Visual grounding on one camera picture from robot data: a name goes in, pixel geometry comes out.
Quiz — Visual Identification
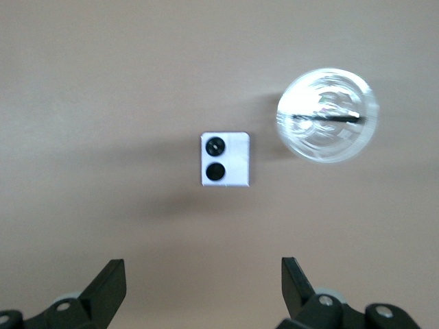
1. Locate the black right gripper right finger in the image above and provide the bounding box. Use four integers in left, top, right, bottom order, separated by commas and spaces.
275, 256, 421, 329

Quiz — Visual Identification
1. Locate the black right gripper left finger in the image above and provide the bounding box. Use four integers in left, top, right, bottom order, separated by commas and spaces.
0, 258, 127, 329

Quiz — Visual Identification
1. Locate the lilac folded flip phone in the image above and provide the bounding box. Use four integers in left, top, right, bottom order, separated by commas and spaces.
200, 131, 252, 188

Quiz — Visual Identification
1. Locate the black drinking straw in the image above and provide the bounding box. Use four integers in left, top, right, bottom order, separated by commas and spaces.
292, 113, 365, 125

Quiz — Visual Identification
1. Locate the clear plastic cup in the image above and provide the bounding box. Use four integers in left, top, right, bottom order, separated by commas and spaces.
275, 67, 381, 165

